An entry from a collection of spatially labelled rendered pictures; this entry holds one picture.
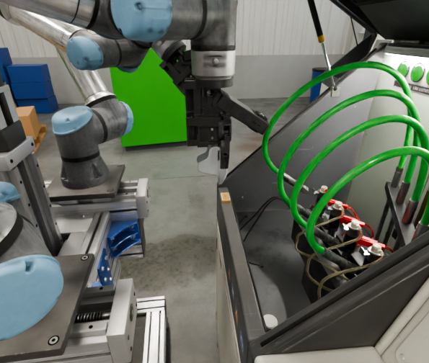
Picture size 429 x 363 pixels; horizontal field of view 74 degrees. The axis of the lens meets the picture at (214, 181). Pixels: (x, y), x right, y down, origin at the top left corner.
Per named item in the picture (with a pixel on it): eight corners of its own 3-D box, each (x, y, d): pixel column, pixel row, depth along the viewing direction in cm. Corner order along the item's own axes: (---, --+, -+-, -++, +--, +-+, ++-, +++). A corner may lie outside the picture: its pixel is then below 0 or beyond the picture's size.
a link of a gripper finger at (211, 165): (197, 184, 59) (196, 142, 55) (226, 183, 60) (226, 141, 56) (197, 191, 57) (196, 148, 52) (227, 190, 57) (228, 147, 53)
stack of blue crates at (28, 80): (-16, 116, 563) (-42, 48, 506) (-3, 110, 605) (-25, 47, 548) (51, 114, 578) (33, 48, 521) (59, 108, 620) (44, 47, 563)
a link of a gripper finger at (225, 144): (217, 162, 58) (217, 120, 54) (226, 161, 58) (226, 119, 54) (219, 172, 53) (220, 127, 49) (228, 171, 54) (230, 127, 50)
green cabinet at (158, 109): (179, 128, 489) (175, 45, 429) (189, 145, 416) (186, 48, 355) (122, 133, 466) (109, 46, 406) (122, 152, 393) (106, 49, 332)
